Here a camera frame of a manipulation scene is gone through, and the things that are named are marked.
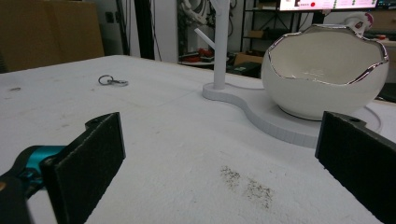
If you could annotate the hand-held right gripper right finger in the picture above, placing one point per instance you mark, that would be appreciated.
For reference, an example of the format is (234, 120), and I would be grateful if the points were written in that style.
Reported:
(358, 161)

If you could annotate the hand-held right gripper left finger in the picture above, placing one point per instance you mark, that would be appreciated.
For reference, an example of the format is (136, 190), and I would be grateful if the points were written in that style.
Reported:
(84, 168)

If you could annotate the white egg-shaped bowl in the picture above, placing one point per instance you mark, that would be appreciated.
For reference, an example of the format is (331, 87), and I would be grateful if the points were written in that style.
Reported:
(323, 73)

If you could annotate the white tree-shaped stand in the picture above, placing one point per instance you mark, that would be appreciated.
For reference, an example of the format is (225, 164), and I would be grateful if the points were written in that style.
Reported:
(249, 102)

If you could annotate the brown cardboard box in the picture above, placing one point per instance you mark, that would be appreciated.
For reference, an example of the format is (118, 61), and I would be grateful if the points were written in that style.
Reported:
(46, 31)

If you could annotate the computer monitor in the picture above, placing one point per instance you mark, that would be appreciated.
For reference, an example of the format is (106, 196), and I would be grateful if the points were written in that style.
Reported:
(327, 4)

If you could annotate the black metal shelf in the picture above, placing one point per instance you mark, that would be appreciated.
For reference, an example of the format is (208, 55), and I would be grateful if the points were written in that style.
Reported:
(258, 28)

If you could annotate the black metal post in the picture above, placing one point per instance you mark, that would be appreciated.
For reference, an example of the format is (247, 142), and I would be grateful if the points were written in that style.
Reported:
(144, 28)

